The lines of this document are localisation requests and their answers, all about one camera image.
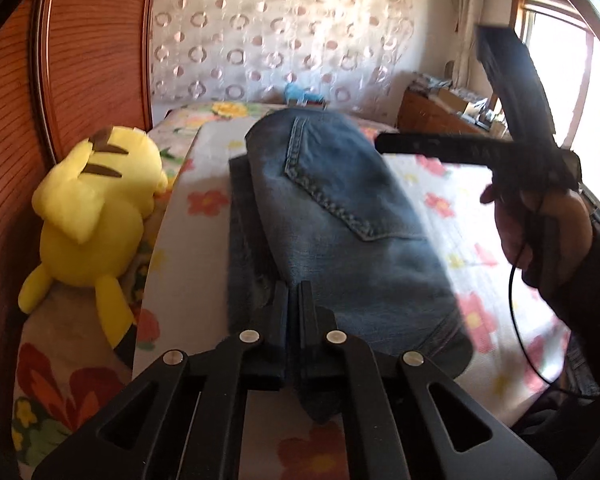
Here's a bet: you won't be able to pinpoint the wooden dresser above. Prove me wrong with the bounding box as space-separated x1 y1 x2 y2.
396 87 511 138

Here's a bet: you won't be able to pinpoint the person's right hand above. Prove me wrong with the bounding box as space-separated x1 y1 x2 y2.
480 180 595 291

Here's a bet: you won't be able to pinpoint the person's right forearm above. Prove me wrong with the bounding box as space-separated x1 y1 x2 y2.
522 230 600 366

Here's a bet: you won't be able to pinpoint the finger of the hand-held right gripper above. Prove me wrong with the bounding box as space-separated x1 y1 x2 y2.
475 24 561 151
375 131 501 167

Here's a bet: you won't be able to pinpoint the blue plush toy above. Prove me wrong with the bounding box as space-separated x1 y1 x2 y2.
284 84 326 108

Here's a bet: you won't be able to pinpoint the black cable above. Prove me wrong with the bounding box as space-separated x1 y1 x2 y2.
508 200 600 402

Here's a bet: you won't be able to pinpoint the wooden slatted headboard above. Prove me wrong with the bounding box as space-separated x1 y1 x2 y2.
0 0 156 461

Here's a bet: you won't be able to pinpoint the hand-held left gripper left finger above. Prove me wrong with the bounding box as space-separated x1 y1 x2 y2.
30 280 291 480

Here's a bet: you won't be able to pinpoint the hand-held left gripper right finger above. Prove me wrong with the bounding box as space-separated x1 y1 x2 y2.
297 280 558 480

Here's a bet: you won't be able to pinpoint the pink floral blanket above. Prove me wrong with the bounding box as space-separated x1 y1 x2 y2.
10 100 401 471

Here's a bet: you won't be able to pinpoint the person's leg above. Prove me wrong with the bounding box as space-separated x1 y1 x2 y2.
520 332 600 480

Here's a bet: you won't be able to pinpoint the blue denim pants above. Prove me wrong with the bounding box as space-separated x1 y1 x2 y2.
227 107 476 423

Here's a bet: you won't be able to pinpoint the white floral bed sheet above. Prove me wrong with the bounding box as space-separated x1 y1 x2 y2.
132 120 573 480

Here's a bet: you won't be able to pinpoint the yellow plush toy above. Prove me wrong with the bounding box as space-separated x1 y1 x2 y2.
17 125 170 366

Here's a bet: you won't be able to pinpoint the white curtain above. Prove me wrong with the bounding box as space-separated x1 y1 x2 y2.
452 0 488 91

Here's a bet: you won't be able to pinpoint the window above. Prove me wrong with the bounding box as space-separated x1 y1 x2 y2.
512 0 600 231

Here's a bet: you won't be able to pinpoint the pile of assorted small items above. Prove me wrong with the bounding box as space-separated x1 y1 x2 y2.
412 72 511 133

